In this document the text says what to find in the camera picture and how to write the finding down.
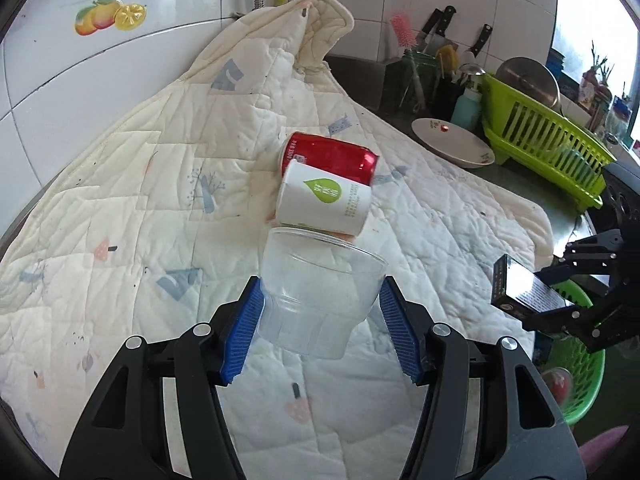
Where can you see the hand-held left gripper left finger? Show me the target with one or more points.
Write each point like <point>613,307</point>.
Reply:
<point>245,330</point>

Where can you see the fruit wall sticker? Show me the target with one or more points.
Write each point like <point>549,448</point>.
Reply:
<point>107,15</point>

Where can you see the pink bottle brush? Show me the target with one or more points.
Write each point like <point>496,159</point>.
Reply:
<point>402,27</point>

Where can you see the white paper cup green label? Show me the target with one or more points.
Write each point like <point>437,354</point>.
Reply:
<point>310,200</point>

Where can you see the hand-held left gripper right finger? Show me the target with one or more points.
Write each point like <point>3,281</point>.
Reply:
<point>400,335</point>

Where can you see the yellow sponge brush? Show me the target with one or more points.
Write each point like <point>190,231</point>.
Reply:
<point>447,57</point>

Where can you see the black cardboard box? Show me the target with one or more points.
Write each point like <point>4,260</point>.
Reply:
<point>520,285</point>

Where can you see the green dish rack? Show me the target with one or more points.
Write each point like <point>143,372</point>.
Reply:
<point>540,130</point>

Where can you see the green plastic basket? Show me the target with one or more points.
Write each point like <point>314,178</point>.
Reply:
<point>580,385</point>

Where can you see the white ceramic bowl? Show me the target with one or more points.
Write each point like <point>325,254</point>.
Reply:
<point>450,142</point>

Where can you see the cream quilted blanket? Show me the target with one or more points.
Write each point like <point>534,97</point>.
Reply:
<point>125,200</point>

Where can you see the red drink can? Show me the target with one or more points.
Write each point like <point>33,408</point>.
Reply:
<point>330,152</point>

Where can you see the green glass jar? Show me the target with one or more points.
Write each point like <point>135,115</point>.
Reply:
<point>425,80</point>

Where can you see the clear plastic cup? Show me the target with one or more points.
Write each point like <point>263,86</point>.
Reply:
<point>320,300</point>

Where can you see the black gas stove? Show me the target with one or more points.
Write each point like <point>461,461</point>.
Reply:
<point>622,195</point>

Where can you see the pink cloth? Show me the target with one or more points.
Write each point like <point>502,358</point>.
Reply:
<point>605,452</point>

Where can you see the steel pot lid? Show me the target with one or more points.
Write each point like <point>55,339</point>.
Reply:
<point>527,80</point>

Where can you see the teal plastic bottle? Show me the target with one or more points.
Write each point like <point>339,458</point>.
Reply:
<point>467,107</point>

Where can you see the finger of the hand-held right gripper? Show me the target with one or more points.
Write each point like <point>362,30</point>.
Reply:
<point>590,255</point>
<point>595,325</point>

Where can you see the potted plant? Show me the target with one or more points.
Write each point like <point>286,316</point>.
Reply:
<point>597,77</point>

